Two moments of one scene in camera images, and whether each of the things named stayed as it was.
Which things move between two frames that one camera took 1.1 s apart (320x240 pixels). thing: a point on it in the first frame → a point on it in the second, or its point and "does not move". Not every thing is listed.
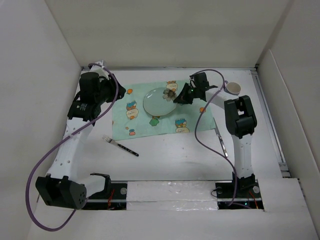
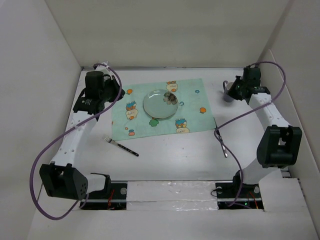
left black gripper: (110, 83) does not move
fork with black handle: (120, 146) does not move
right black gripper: (182, 98) → (238, 79)
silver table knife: (220, 138) does not move
